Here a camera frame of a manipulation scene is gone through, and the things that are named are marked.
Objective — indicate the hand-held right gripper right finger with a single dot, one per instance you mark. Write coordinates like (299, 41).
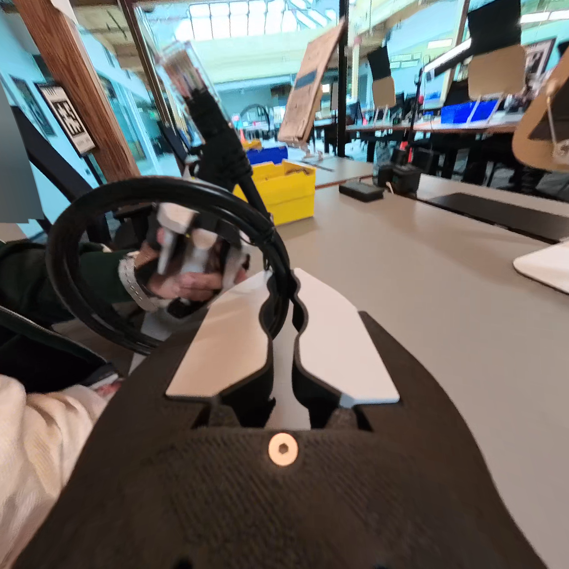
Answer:
(346, 351)

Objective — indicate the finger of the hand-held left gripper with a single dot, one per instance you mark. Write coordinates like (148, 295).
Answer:
(175, 218)
(204, 240)

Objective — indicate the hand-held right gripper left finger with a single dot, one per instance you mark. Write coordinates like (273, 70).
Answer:
(222, 351)

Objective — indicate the yellow plastic bin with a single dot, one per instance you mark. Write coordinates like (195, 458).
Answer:
(289, 191)

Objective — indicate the person's left forearm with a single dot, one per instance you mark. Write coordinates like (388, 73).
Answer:
(102, 275)

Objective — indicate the person's left hand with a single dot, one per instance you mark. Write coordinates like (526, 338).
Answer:
(186, 284)

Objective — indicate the grey mesh watch band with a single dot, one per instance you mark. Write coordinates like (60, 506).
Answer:
(133, 284)

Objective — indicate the blue plastic bin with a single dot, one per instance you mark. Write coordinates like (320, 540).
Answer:
(266, 155)

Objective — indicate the yellow storage bin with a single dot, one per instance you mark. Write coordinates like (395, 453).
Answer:
(252, 144)

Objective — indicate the black office chair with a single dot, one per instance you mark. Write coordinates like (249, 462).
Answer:
(57, 173)

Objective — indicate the flat black device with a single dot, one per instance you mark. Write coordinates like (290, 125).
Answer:
(362, 191)

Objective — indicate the black pole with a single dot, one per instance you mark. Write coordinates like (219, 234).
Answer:
(342, 89)

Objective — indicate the dark green jacket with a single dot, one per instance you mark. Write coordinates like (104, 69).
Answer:
(26, 355)

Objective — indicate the black desk mat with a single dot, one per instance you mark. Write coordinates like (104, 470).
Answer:
(502, 215)

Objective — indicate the white monitor stand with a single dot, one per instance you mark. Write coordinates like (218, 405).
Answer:
(544, 266)

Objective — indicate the tan backed monitor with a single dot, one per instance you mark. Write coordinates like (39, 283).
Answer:
(495, 71)
(533, 146)
(383, 89)

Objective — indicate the paper note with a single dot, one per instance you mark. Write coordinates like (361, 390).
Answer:
(64, 9)

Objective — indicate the light bar on black stand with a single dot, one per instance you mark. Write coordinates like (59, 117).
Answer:
(444, 55)

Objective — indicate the wooden post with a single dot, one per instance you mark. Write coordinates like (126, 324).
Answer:
(75, 89)

